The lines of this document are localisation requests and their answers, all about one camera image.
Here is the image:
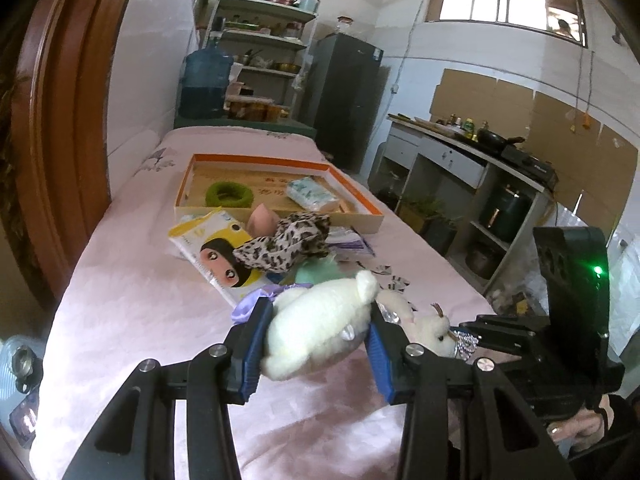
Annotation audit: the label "brown wooden door frame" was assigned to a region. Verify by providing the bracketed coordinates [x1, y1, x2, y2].
[10, 0, 146, 306]

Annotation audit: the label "cardboard wall panels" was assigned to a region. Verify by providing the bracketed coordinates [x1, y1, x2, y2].
[430, 67, 639, 233]

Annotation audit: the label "dark green cooking pot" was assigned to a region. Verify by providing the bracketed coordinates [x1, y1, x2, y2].
[479, 182, 533, 243]

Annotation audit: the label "row of condiment bottles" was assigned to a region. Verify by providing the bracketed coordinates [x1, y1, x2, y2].
[447, 114, 491, 139]

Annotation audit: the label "pink makeup sponge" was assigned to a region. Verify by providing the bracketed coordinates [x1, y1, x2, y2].
[248, 203, 281, 238]

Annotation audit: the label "small white plush keychain toy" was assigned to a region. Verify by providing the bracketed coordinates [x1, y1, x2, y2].
[377, 290, 458, 358]

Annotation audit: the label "purple white packet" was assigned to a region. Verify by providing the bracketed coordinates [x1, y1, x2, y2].
[327, 226, 377, 262]

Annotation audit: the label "person's right hand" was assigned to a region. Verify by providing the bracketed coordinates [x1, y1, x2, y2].
[547, 392, 621, 456]

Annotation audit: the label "dark grey refrigerator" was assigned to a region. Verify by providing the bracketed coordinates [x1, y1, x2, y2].
[300, 32, 385, 173]

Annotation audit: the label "metal pot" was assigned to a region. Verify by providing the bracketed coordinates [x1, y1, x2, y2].
[465, 242, 507, 281]

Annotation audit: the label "grey kitchen counter cabinet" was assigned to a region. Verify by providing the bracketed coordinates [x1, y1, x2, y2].
[367, 114, 558, 296]

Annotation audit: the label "black gas stove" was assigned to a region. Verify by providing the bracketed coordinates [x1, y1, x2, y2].
[500, 145, 558, 187]

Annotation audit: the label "black wok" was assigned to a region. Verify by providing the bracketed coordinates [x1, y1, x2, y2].
[477, 127, 526, 150]

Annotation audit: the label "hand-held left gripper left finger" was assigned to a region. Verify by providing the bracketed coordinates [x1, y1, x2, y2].
[62, 296, 275, 480]

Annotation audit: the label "wooden cutting board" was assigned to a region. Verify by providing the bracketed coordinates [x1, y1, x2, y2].
[414, 117, 466, 137]

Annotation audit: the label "potted green plants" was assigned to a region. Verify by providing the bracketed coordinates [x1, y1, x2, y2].
[400, 195, 462, 256]

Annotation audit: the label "green fuzzy scrunchie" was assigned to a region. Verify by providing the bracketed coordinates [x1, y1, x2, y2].
[205, 181, 252, 207]

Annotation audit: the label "teal white tissue packet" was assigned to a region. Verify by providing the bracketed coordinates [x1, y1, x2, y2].
[286, 177, 341, 211]

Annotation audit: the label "leopard print scrunchie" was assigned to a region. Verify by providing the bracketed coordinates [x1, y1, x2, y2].
[232, 212, 332, 276]

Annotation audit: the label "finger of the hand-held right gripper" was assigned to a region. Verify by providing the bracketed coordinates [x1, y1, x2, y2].
[449, 325, 540, 362]
[474, 314, 551, 334]

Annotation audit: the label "white plush bear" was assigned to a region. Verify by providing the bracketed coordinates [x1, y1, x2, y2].
[261, 270, 381, 381]

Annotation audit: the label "orange rimmed cardboard box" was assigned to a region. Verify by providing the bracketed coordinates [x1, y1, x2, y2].
[173, 153, 386, 235]

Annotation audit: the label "grey metal shelf rack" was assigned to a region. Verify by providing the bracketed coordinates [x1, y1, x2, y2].
[197, 0, 321, 126]

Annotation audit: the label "blue water jug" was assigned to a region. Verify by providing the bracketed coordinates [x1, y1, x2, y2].
[179, 42, 235, 120]

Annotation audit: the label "purple satin bow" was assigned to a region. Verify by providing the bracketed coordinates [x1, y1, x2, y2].
[231, 282, 312, 325]

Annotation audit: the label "green table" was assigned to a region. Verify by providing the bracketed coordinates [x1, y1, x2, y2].
[174, 110, 318, 141]

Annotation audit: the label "yellow cartoon face tissue packet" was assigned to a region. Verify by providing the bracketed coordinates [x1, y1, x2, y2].
[169, 209, 268, 307]

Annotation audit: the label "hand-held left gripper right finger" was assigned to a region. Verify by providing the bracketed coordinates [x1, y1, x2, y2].
[364, 305, 578, 480]

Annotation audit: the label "tray of amber jars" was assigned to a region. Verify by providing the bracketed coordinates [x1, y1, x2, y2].
[227, 95, 291, 123]

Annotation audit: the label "mint green soft sponge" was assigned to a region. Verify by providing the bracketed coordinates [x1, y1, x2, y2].
[292, 255, 347, 287]

